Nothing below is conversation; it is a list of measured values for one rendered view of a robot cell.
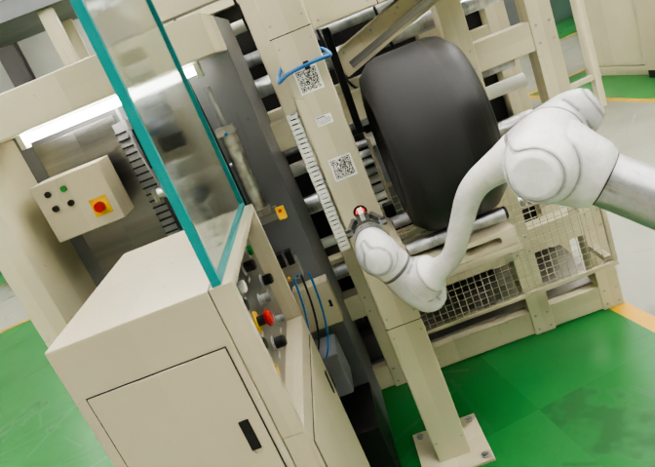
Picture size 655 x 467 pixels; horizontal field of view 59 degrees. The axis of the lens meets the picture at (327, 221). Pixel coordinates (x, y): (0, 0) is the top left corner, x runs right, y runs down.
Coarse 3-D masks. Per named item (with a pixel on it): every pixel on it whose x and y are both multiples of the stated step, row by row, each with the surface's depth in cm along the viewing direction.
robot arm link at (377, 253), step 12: (372, 228) 155; (360, 240) 151; (372, 240) 147; (384, 240) 147; (360, 252) 147; (372, 252) 144; (384, 252) 144; (396, 252) 148; (360, 264) 148; (372, 264) 144; (384, 264) 144; (396, 264) 149; (384, 276) 150; (396, 276) 150
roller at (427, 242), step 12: (480, 216) 183; (492, 216) 182; (504, 216) 182; (444, 228) 185; (480, 228) 183; (420, 240) 184; (432, 240) 183; (444, 240) 184; (408, 252) 184; (420, 252) 185
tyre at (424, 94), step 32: (384, 64) 171; (416, 64) 166; (448, 64) 163; (384, 96) 165; (416, 96) 161; (448, 96) 160; (480, 96) 161; (384, 128) 166; (416, 128) 160; (448, 128) 160; (480, 128) 160; (384, 160) 211; (416, 160) 162; (448, 160) 162; (416, 192) 168; (448, 192) 167; (416, 224) 185
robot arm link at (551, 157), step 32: (544, 128) 99; (576, 128) 100; (512, 160) 99; (544, 160) 95; (576, 160) 96; (608, 160) 97; (544, 192) 97; (576, 192) 99; (608, 192) 98; (640, 192) 96
